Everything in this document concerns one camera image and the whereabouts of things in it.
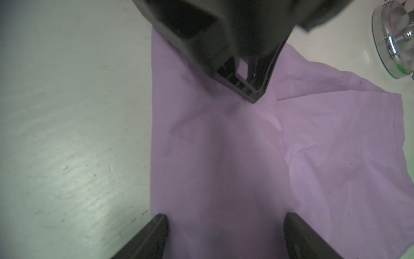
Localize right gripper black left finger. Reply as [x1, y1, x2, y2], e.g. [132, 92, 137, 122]
[112, 214, 169, 259]

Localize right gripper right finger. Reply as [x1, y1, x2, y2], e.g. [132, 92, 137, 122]
[284, 213, 343, 259]

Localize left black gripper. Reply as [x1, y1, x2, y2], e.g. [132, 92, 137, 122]
[134, 1, 350, 104]

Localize purple long pants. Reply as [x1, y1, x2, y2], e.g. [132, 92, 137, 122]
[151, 32, 414, 259]

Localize chrome cup holder stand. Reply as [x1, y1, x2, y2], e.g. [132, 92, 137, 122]
[372, 1, 414, 79]

